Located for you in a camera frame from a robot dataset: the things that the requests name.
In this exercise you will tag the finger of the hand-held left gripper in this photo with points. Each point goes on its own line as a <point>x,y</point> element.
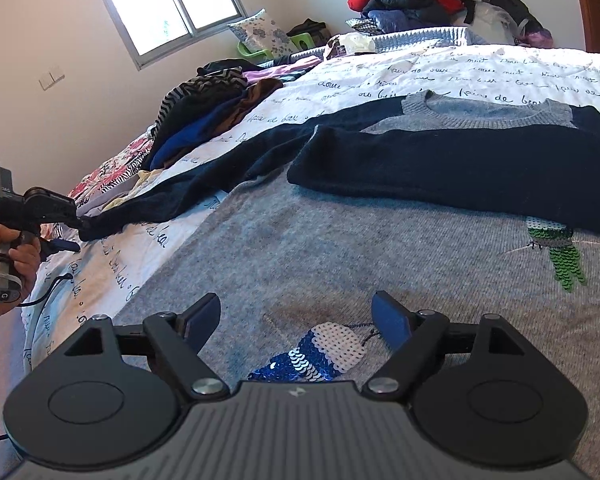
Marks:
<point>70,220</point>
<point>62,246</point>

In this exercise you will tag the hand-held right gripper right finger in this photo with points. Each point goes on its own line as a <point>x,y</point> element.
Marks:
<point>387,320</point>

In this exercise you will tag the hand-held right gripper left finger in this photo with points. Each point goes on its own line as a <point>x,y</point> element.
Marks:
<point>202,317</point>

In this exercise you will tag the grey navy sequin sweater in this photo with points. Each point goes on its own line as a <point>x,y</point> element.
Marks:
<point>330,240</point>

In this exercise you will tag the person's left hand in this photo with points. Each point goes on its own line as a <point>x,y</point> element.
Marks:
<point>24,260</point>

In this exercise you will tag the pink floral bedsheet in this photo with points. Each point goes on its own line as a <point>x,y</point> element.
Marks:
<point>115,170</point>

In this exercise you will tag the royal blue garment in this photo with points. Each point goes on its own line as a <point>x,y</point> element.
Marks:
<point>185,141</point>

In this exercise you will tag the black folded garment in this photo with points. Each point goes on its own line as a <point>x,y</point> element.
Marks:
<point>185,110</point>

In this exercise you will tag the black white striped garment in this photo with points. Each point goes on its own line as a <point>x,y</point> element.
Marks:
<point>195,90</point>

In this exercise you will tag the window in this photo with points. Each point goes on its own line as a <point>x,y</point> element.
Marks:
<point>145,5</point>

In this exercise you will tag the brown garment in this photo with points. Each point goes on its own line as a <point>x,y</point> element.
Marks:
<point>260,92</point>

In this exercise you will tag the green plastic stool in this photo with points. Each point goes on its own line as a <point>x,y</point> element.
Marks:
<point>247,51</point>

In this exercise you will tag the purple garment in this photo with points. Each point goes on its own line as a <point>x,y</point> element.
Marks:
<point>275,72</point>

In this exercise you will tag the white script-print bed cover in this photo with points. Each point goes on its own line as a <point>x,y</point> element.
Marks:
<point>430,70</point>

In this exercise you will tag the floral pillow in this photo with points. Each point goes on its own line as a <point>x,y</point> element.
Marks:
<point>262,30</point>

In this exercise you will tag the cream crumpled cloth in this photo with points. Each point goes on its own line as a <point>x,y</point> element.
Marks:
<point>355,44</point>

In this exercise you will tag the light blue knitted blanket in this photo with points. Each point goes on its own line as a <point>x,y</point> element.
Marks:
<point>420,40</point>

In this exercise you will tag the black bag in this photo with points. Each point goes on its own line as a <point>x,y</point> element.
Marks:
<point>310,27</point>

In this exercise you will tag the navy puffer jacket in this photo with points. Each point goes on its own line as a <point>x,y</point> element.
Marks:
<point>410,7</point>

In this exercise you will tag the black jacket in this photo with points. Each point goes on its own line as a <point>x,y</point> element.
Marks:
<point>515,7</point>

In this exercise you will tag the wall switch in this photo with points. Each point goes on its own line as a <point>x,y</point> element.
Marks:
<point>51,80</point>

